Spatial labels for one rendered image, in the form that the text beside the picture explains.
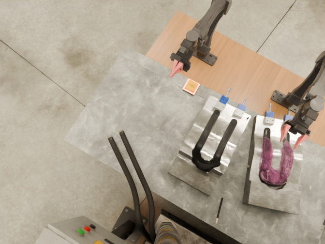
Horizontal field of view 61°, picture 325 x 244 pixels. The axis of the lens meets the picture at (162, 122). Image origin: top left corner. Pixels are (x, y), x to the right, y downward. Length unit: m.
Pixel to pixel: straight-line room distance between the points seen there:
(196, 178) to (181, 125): 0.33
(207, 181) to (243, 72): 0.72
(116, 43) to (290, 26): 1.71
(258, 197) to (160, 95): 0.79
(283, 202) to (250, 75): 0.76
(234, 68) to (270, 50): 1.14
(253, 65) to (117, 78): 0.85
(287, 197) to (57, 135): 1.89
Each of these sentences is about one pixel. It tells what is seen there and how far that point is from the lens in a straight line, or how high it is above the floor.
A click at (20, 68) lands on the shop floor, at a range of 2.98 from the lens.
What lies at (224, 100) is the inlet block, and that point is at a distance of 1.57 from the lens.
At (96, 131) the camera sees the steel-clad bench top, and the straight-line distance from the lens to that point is 1.68.
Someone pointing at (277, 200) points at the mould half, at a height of 0.91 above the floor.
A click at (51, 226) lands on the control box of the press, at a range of 0.99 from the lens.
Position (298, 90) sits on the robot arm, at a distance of 1.67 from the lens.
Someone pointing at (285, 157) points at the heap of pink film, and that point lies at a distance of 1.61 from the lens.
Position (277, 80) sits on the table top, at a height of 0.80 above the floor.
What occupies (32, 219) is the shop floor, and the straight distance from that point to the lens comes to 2.63.
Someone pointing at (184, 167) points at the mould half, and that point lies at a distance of 1.54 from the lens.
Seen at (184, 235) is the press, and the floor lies 0.79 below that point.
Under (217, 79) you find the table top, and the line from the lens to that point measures 1.77.
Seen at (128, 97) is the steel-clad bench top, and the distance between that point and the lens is 1.70.
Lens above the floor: 2.39
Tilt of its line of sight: 75 degrees down
